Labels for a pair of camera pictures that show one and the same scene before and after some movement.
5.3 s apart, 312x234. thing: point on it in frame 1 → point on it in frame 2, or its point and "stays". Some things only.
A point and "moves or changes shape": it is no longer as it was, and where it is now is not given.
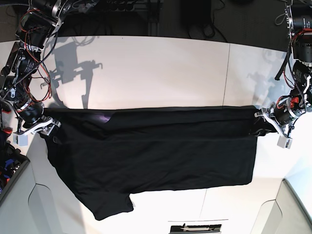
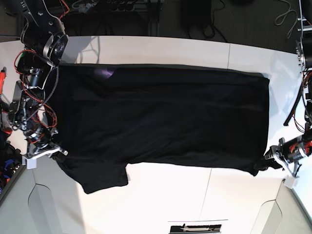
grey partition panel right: [284, 215] stays
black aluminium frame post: [153, 19] stays
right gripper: [283, 114] → [290, 151]
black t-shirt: [108, 154] moves or changes shape
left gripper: [31, 113] → [41, 145]
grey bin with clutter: [13, 163] stays
